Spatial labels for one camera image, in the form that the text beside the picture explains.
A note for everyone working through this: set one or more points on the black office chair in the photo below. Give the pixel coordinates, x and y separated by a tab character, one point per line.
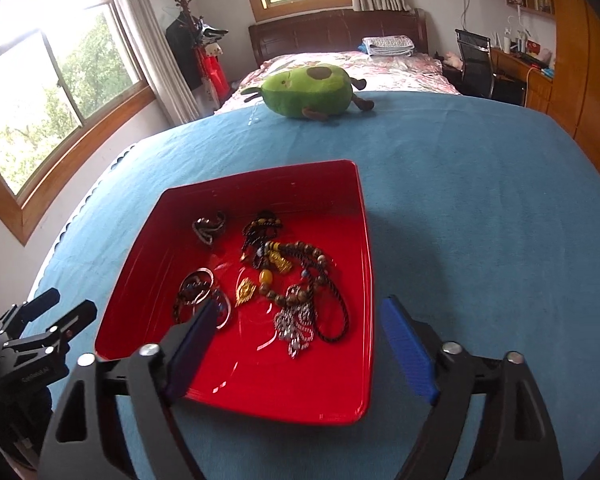
475	65

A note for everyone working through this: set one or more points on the folded blanket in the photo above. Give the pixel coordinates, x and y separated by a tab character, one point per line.
387	46

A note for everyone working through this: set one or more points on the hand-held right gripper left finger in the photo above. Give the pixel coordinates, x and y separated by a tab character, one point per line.
195	345

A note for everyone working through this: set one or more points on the white curtain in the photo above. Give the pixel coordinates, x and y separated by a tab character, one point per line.
150	60

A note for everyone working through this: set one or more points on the wooden wardrobe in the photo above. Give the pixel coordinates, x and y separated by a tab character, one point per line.
585	70

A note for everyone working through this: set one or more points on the thin silver bangle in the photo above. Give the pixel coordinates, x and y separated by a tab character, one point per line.
211	280

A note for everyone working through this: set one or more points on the dark wooden headboard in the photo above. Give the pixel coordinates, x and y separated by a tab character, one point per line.
330	30

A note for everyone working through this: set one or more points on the green avocado plush toy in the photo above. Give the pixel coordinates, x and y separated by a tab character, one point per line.
305	92

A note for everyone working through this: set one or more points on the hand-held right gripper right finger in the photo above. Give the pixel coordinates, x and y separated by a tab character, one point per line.
410	350

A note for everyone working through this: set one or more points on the wooden desk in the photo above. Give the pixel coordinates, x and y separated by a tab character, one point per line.
525	80

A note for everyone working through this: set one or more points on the pink floral bedding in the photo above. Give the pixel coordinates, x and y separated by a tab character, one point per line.
405	75

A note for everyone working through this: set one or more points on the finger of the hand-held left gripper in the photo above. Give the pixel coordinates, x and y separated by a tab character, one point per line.
42	300
72	320

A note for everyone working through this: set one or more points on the wide silver bangle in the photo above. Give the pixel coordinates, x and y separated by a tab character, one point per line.
226	312

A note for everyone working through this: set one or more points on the blue blanket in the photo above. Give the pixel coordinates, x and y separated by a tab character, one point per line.
480	210

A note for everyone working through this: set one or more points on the hanging dark clothes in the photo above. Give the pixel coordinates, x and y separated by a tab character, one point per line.
182	50

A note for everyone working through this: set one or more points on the red tin box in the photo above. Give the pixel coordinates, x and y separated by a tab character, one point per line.
290	385

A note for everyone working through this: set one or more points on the gold pendant with beaded tassel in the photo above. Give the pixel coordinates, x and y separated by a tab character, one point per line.
280	262

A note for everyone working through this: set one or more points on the red bag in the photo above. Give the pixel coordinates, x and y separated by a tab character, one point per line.
217	80

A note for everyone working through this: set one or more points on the pink plush toy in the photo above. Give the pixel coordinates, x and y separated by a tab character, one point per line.
453	61

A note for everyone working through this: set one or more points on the small gold charm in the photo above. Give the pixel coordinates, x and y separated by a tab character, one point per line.
245	292

